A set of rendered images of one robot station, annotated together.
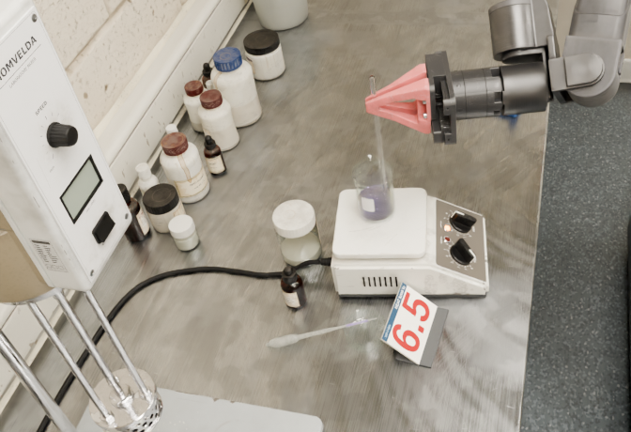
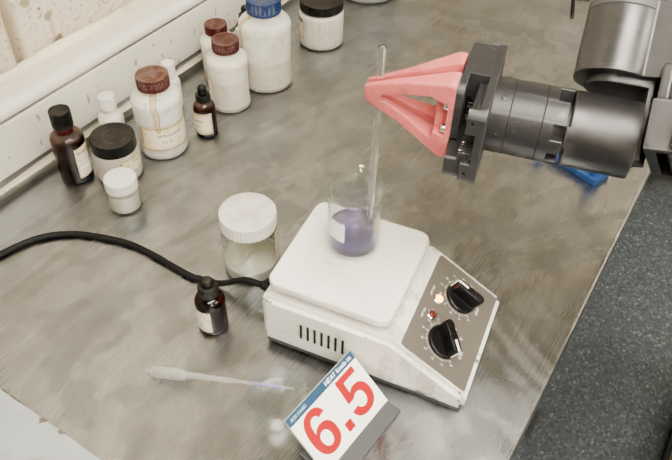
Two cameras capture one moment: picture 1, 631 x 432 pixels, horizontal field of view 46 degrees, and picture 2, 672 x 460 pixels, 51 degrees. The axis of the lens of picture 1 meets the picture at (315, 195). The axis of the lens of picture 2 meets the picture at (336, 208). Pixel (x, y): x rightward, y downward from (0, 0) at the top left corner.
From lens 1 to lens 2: 0.33 m
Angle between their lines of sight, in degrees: 6
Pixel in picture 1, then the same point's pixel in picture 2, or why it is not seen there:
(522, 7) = (641, 11)
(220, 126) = (226, 80)
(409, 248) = (371, 309)
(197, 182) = (168, 136)
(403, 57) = not seen: hidden behind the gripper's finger
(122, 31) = not seen: outside the picture
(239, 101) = (263, 60)
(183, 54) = not seen: outside the picture
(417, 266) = (374, 337)
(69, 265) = not seen: outside the picture
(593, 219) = (657, 338)
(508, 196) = (544, 283)
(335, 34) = (417, 24)
